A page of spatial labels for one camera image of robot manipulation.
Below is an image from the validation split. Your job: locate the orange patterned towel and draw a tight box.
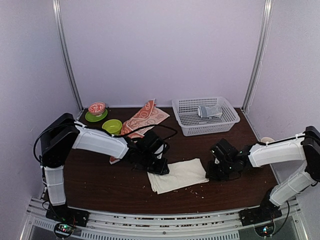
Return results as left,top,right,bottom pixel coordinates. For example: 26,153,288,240
108,99,171,165

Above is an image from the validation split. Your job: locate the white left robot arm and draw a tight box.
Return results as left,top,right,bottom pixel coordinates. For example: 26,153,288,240
39,113,170,222

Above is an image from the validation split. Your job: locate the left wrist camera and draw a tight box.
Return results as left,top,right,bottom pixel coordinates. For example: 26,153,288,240
139,130,165,154

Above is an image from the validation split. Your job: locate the left aluminium post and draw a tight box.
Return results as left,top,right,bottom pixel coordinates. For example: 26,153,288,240
52,0,84,112

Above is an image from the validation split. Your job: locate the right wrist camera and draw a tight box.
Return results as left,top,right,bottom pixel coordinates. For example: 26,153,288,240
210,138,239,162

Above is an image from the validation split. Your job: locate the aluminium post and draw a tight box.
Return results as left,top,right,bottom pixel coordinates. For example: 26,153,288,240
52,0,84,112
242,0,274,115

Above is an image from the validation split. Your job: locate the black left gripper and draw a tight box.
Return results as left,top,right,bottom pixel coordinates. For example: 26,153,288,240
139,150,169,176

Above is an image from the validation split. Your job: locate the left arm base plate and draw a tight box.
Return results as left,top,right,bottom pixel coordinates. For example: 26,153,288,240
45,207,90,227

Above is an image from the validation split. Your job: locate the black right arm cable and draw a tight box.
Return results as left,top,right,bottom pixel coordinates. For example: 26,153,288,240
269,202,291,233

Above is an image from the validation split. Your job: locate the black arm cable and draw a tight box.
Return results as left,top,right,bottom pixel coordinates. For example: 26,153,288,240
33,119,178,166
269,202,291,233

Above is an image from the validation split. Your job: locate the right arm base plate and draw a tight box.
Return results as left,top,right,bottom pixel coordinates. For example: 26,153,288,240
239,207,283,226

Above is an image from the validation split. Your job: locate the right aluminium post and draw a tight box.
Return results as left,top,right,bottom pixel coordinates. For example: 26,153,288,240
242,0,274,115

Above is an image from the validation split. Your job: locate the white plastic basket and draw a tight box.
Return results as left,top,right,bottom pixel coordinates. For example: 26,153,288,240
171,97,240,137

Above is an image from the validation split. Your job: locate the green plate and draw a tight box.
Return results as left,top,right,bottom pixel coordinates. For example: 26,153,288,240
85,109,108,123

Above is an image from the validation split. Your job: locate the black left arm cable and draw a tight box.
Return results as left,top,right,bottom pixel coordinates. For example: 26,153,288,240
33,119,178,166

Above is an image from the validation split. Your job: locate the rolled grey towel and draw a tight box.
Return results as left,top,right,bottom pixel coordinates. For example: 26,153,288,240
197,104,223,118

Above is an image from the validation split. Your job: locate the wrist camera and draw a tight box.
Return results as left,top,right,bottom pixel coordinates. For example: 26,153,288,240
210,138,239,162
139,130,165,154

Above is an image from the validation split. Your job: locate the red patterned bowl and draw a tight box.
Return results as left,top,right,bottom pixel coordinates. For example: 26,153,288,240
88,101,106,116

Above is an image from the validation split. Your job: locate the white towel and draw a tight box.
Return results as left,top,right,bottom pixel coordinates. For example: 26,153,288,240
147,158,209,195

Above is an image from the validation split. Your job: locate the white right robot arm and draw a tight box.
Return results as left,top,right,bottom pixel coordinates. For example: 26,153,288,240
205,126,320,221

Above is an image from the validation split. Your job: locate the aluminium front rail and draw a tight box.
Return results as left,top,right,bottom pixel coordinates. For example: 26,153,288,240
19,196,308,240

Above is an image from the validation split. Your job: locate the green bowl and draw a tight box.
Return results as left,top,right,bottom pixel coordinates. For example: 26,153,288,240
102,119,123,135

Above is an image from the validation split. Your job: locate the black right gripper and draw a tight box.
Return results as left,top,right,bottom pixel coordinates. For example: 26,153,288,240
206,159,235,182

